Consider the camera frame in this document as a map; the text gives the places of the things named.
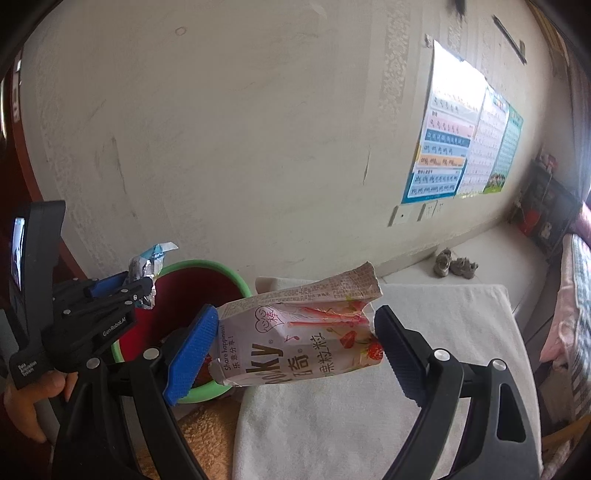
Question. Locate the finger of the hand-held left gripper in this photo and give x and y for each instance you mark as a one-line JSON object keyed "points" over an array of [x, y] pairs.
{"points": [[136, 290], [108, 285]]}

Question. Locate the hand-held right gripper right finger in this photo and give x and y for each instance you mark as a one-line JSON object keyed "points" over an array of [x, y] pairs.
{"points": [[399, 355]]}

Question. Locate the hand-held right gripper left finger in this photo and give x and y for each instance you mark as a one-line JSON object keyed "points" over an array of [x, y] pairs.
{"points": [[191, 355]]}

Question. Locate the blue silver wrapper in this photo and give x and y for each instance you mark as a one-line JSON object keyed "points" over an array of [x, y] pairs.
{"points": [[150, 263]]}

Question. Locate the red bin with green rim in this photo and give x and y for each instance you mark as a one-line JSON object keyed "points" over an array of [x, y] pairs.
{"points": [[184, 295]]}

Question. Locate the pink snack box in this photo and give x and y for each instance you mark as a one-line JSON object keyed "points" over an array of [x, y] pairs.
{"points": [[300, 337]]}

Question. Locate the person's left hand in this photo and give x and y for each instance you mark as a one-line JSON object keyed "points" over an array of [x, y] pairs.
{"points": [[23, 410]]}

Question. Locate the white towel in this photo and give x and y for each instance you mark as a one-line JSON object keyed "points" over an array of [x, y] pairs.
{"points": [[461, 323]]}

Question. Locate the tan towel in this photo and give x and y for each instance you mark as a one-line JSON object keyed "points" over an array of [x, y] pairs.
{"points": [[207, 438]]}

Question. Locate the grey child shoe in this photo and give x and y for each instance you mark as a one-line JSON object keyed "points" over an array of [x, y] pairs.
{"points": [[465, 267], [444, 263]]}

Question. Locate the pink bed sheet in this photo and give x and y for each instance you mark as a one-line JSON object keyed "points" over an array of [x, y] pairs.
{"points": [[556, 323]]}

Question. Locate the bed with pink bedding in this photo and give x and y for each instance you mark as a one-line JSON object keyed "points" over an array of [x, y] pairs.
{"points": [[582, 323]]}

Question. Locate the red bucket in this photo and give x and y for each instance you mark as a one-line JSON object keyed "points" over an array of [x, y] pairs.
{"points": [[531, 222]]}

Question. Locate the dark metal side table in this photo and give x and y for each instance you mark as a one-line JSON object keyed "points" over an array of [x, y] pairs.
{"points": [[549, 207]]}

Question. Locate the patterned curtain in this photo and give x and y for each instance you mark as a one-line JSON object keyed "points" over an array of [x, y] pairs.
{"points": [[575, 115]]}

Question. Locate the white wall plate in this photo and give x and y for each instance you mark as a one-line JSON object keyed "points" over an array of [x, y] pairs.
{"points": [[400, 216]]}

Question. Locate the white double wall socket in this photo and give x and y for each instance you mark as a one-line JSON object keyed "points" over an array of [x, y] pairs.
{"points": [[429, 211]]}

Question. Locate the wooden crib frame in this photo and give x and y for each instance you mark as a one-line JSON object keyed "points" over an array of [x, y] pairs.
{"points": [[561, 438]]}

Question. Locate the blue letter wall poster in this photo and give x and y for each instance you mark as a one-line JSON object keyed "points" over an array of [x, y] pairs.
{"points": [[443, 138]]}

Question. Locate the white chart wall poster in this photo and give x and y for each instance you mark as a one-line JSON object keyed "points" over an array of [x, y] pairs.
{"points": [[485, 147]]}

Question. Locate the metal wall rail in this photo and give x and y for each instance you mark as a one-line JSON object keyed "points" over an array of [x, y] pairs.
{"points": [[510, 39]]}

